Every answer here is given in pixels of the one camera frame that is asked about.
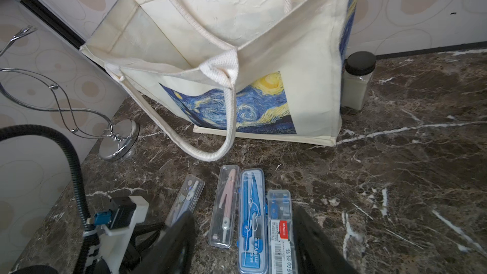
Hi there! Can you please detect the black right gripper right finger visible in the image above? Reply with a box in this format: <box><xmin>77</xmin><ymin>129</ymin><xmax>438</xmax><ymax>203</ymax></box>
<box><xmin>292</xmin><ymin>206</ymin><xmax>357</xmax><ymax>274</ymax></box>

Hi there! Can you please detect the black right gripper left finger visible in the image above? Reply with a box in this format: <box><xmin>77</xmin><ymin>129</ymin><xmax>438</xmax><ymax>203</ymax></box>
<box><xmin>132</xmin><ymin>211</ymin><xmax>196</xmax><ymax>274</ymax></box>

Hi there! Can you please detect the red label clear case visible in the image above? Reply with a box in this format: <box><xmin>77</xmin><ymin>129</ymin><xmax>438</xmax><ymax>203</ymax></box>
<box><xmin>267</xmin><ymin>190</ymin><xmax>298</xmax><ymax>274</ymax></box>

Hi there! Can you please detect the light blue compass case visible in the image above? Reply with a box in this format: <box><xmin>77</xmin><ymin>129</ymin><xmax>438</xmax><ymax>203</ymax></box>
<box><xmin>165</xmin><ymin>175</ymin><xmax>205</xmax><ymax>227</ymax></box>

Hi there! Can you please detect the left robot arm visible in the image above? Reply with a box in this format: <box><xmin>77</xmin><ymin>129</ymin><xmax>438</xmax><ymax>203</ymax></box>
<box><xmin>1</xmin><ymin>136</ymin><xmax>82</xmax><ymax>273</ymax></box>

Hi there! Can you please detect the pink compass case upper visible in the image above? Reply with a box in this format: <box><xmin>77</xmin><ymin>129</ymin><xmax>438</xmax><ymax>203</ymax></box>
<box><xmin>208</xmin><ymin>165</ymin><xmax>240</xmax><ymax>249</ymax></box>

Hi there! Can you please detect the blue compass clear case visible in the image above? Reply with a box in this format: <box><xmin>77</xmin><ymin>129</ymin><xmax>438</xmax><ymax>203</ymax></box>
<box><xmin>237</xmin><ymin>168</ymin><xmax>268</xmax><ymax>273</ymax></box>

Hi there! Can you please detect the cream canvas tote bag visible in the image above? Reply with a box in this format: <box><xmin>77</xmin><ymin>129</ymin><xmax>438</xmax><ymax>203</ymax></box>
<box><xmin>81</xmin><ymin>0</ymin><xmax>357</xmax><ymax>162</ymax></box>

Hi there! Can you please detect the small grey cylinder bottle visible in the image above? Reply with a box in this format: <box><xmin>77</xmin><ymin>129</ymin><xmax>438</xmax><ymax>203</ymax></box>
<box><xmin>341</xmin><ymin>52</ymin><xmax>377</xmax><ymax>110</ymax></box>

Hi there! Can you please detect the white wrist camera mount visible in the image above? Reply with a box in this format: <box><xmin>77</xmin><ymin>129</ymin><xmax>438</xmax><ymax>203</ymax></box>
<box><xmin>95</xmin><ymin>195</ymin><xmax>149</xmax><ymax>273</ymax></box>

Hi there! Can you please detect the chrome wire cup rack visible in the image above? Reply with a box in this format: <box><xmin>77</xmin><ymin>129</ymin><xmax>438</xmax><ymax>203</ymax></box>
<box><xmin>0</xmin><ymin>25</ymin><xmax>140</xmax><ymax>162</ymax></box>

